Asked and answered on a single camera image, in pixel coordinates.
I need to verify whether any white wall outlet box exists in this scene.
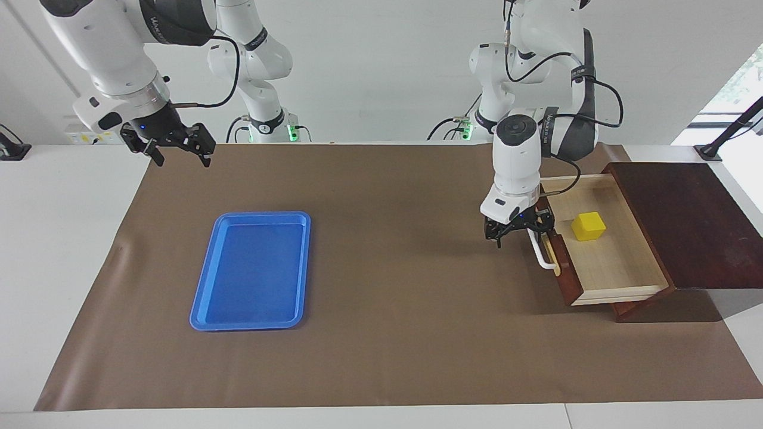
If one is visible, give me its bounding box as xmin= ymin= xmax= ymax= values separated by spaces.
xmin=64 ymin=116 xmax=123 ymax=145

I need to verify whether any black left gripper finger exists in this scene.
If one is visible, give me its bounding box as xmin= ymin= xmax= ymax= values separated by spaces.
xmin=531 ymin=207 xmax=556 ymax=234
xmin=484 ymin=217 xmax=513 ymax=248

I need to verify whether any yellow cube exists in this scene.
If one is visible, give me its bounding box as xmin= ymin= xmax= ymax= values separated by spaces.
xmin=571 ymin=212 xmax=607 ymax=242

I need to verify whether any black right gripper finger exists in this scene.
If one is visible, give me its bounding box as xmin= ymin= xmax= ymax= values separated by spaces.
xmin=119 ymin=124 xmax=166 ymax=166
xmin=184 ymin=122 xmax=216 ymax=167

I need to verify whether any blue plastic tray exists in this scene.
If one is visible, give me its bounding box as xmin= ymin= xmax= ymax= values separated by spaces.
xmin=190 ymin=211 xmax=312 ymax=332

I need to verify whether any bright window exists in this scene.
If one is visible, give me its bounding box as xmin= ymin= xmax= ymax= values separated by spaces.
xmin=691 ymin=42 xmax=763 ymax=129

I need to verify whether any wooden drawer with white handle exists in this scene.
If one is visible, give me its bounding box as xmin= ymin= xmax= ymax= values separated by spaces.
xmin=525 ymin=174 xmax=671 ymax=306

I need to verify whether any dark wooden cabinet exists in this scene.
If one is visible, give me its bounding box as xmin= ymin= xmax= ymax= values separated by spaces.
xmin=602 ymin=162 xmax=763 ymax=324

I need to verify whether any black base cable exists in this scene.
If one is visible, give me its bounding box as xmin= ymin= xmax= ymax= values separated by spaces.
xmin=427 ymin=117 xmax=472 ymax=141
xmin=225 ymin=115 xmax=248 ymax=144

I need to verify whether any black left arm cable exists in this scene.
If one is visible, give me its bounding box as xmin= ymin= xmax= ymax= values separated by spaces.
xmin=504 ymin=0 xmax=625 ymax=197

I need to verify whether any brown table mat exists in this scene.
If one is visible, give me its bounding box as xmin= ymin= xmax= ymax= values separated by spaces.
xmin=34 ymin=143 xmax=763 ymax=412

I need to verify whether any black clamp mount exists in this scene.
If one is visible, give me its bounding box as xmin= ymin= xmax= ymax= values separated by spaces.
xmin=0 ymin=123 xmax=32 ymax=161

